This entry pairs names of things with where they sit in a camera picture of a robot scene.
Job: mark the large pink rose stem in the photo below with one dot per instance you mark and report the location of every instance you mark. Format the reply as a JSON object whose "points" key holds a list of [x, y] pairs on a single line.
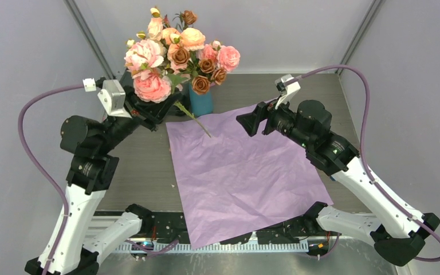
{"points": [[226, 57]]}

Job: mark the peach artificial roses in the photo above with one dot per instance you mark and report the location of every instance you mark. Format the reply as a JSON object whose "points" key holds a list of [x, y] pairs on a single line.
{"points": [[143, 37]]}

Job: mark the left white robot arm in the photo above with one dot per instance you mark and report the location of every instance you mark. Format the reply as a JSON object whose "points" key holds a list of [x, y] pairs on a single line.
{"points": [[89, 177]]}

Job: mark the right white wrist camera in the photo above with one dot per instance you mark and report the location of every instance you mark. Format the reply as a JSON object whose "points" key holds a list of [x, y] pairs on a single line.
{"points": [[288, 86]]}

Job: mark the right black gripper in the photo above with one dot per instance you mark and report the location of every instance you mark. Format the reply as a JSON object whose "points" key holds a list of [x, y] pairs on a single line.
{"points": [[251, 121]]}

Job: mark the pink flower bouquet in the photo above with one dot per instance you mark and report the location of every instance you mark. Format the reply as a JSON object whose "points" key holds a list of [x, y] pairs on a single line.
{"points": [[148, 67]]}

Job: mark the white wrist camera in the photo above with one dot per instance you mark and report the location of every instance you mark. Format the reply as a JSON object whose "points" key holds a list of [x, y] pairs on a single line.
{"points": [[288, 86], [111, 95]]}

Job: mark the teal vase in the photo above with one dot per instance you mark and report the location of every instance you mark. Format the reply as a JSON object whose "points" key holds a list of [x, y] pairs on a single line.
{"points": [[200, 104]]}

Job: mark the brown rose bunch stem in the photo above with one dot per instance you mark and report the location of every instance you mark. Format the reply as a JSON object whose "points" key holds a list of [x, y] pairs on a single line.
{"points": [[199, 72]]}

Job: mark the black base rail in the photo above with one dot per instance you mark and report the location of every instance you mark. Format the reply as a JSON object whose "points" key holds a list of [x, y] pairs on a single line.
{"points": [[165, 227]]}

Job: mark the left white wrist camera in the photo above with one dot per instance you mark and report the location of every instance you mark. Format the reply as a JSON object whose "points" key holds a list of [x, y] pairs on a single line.
{"points": [[111, 95]]}

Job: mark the small peach rose stem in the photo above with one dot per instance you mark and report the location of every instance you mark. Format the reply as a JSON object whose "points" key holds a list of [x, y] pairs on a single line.
{"points": [[155, 28]]}

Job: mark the orange peach rose stem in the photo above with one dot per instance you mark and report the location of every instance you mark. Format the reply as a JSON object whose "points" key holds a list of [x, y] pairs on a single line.
{"points": [[191, 39]]}

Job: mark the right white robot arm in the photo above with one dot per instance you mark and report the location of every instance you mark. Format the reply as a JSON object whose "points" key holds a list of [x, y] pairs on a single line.
{"points": [[396, 231]]}

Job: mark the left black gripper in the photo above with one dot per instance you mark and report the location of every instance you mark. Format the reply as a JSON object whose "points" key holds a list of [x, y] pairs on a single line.
{"points": [[152, 125]]}

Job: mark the brown rose flower stem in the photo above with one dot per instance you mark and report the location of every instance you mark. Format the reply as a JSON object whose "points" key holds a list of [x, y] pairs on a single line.
{"points": [[187, 18]]}

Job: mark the purple and pink wrapping paper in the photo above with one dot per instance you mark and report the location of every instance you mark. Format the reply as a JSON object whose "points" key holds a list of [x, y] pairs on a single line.
{"points": [[231, 184]]}

